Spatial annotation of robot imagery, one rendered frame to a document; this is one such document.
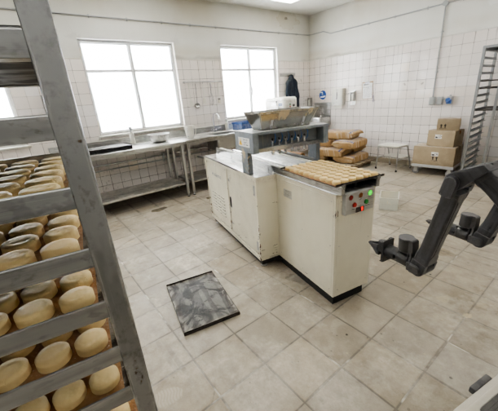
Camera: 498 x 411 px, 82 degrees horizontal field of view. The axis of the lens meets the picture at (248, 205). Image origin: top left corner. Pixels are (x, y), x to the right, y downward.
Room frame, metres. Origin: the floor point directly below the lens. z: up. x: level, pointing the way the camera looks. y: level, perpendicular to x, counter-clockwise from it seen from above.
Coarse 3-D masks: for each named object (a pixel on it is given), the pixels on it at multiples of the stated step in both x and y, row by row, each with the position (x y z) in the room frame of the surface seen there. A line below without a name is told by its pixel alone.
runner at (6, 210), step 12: (36, 192) 0.35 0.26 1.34; (48, 192) 0.35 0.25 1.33; (60, 192) 0.36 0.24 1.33; (0, 204) 0.33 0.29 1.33; (12, 204) 0.33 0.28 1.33; (24, 204) 0.34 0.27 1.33; (36, 204) 0.34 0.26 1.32; (48, 204) 0.35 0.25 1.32; (60, 204) 0.36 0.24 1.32; (72, 204) 0.36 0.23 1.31; (0, 216) 0.33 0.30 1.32; (12, 216) 0.33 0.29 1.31; (24, 216) 0.34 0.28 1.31; (36, 216) 0.34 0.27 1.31
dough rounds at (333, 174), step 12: (288, 168) 2.10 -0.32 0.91; (300, 168) 2.07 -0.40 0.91; (312, 168) 2.05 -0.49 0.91; (324, 168) 2.02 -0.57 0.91; (336, 168) 1.99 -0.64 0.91; (348, 168) 1.97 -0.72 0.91; (360, 168) 1.91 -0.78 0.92; (324, 180) 1.74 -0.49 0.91; (336, 180) 1.67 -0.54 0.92; (348, 180) 1.67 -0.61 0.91
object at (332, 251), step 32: (288, 192) 2.11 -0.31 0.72; (320, 192) 1.77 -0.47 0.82; (288, 224) 2.12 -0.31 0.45; (320, 224) 1.76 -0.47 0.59; (352, 224) 1.70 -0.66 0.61; (288, 256) 2.13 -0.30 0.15; (320, 256) 1.75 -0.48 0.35; (352, 256) 1.70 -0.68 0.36; (320, 288) 1.79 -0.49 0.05; (352, 288) 1.71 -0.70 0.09
